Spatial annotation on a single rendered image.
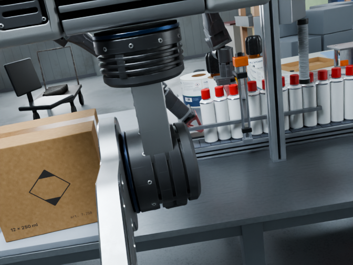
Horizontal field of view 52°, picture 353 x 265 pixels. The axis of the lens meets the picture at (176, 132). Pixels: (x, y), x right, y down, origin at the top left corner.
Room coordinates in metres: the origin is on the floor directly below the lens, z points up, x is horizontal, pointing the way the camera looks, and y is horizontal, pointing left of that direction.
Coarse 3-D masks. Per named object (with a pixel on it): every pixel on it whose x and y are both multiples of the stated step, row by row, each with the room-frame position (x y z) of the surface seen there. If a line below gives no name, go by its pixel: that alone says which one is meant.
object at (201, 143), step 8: (344, 120) 1.27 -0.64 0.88; (352, 120) 1.26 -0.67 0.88; (304, 128) 1.26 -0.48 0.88; (312, 128) 1.25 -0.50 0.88; (248, 136) 1.27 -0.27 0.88; (256, 136) 1.26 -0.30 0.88; (264, 136) 1.25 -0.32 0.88; (200, 144) 1.27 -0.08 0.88; (208, 144) 1.26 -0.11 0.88; (216, 144) 1.25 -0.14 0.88
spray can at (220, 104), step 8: (216, 88) 1.28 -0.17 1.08; (216, 96) 1.28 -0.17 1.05; (224, 96) 1.28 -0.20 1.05; (216, 104) 1.27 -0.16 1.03; (224, 104) 1.27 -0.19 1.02; (216, 112) 1.28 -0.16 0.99; (224, 112) 1.27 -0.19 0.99; (216, 120) 1.28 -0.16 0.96; (224, 120) 1.27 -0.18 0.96; (224, 128) 1.27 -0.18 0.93; (224, 136) 1.27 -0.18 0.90
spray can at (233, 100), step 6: (234, 84) 1.29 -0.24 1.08; (234, 90) 1.27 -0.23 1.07; (228, 96) 1.29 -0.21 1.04; (234, 96) 1.26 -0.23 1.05; (228, 102) 1.28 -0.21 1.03; (234, 102) 1.26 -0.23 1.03; (234, 108) 1.26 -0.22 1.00; (234, 114) 1.26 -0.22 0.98; (240, 114) 1.26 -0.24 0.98; (234, 126) 1.26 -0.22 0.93; (240, 126) 1.26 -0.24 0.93; (234, 132) 1.26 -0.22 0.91; (240, 132) 1.26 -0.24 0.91; (234, 138) 1.26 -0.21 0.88; (240, 138) 1.26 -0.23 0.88
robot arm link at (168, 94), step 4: (164, 92) 1.29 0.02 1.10; (168, 92) 1.27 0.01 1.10; (168, 96) 1.26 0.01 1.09; (172, 96) 1.27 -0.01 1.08; (168, 100) 1.26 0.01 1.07; (172, 100) 1.26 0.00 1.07; (176, 100) 1.27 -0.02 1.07; (168, 104) 1.26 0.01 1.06; (172, 104) 1.26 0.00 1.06; (168, 108) 1.27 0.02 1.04
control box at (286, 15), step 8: (280, 0) 1.12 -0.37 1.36; (288, 0) 1.11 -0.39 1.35; (296, 0) 1.15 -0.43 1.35; (304, 0) 1.23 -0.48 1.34; (280, 8) 1.12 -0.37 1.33; (288, 8) 1.11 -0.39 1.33; (296, 8) 1.15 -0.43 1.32; (304, 8) 1.23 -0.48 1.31; (280, 16) 1.12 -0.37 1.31; (288, 16) 1.11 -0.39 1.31; (296, 16) 1.14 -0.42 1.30; (304, 16) 1.23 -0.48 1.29; (280, 24) 1.13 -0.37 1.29
